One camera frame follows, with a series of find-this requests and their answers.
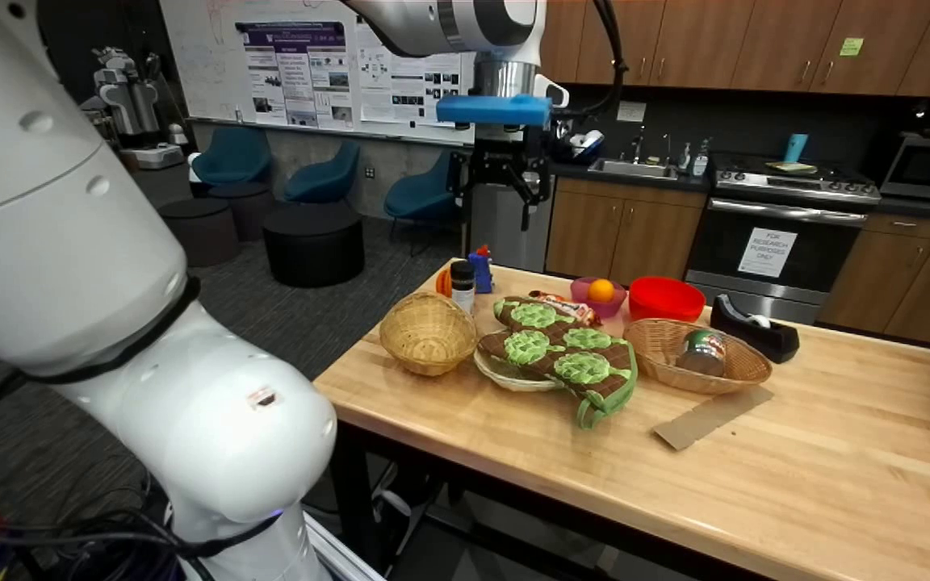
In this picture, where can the tap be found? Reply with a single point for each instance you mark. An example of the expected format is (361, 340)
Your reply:
(638, 145)

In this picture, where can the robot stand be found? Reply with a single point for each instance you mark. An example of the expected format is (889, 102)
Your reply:
(344, 557)

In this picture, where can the brown cardboard strip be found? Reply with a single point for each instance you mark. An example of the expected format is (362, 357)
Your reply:
(707, 420)

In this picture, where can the black tape dispenser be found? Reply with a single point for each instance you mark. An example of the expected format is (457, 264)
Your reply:
(760, 337)

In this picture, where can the purple poster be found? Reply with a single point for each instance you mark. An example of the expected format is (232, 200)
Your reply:
(295, 73)

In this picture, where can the orange fruit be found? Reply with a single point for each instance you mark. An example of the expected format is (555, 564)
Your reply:
(601, 290)

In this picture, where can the blue bottle with red cap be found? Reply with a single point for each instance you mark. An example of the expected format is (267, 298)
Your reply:
(481, 273)

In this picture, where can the wooden base cabinet with drawers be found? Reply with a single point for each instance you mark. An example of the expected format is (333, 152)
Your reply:
(909, 278)

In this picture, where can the row of upper wooden cabinets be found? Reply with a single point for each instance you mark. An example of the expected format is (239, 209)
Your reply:
(756, 44)

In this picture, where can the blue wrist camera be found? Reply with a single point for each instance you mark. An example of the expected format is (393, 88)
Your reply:
(494, 110)

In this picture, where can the jar with green label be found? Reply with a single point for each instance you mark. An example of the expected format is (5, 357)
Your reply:
(702, 352)

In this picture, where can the teal cup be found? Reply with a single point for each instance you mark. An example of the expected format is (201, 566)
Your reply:
(795, 148)

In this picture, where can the steel stove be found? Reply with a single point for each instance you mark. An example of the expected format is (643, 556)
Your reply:
(780, 242)

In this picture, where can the steel sink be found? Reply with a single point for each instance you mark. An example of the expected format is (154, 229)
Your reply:
(634, 169)

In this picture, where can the white wall notice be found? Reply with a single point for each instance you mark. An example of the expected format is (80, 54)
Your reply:
(631, 111)

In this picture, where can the dish rack with dishes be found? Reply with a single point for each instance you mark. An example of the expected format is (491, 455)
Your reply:
(582, 147)

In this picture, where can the green sticky note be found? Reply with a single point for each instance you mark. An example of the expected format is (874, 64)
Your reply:
(851, 47)

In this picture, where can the oval wicker basket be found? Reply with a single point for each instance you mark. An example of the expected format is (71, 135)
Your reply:
(743, 363)

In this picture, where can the orange snack packet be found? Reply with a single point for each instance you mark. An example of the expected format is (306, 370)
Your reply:
(574, 308)

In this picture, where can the pink bowl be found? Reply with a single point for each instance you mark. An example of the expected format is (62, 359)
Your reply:
(604, 307)

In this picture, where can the red bowl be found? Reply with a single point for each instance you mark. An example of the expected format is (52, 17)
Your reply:
(665, 300)

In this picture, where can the round wicker basket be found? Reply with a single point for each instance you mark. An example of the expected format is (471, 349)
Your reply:
(426, 335)

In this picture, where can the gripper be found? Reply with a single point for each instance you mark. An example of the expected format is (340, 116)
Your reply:
(505, 148)

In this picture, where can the white poster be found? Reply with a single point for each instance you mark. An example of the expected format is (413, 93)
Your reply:
(400, 89)

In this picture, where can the grey robot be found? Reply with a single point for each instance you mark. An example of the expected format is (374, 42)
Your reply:
(130, 101)

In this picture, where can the pair of soap bottles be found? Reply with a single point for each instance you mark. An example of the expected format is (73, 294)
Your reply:
(700, 161)

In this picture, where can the yellow green cloth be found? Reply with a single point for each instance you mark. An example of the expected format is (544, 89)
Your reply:
(790, 167)

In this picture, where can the teal chair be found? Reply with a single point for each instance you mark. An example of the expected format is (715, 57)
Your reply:
(421, 194)
(232, 157)
(326, 177)

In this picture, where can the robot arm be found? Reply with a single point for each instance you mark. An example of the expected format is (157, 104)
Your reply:
(69, 242)

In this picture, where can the brown and green oven mitt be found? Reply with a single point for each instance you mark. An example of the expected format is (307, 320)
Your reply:
(566, 355)

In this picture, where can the spice bottle with black lid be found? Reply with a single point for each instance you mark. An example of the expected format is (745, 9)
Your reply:
(462, 284)

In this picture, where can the steel trash can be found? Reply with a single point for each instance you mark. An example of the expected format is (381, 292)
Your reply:
(501, 230)

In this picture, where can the small orange toy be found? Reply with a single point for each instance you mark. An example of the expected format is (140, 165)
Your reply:
(443, 282)

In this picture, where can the white woven plate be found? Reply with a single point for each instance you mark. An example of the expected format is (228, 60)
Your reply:
(505, 378)

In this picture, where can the group of dark round ottomans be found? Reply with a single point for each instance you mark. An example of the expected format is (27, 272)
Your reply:
(312, 246)

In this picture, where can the white paper sign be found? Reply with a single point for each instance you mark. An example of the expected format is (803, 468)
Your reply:
(767, 252)

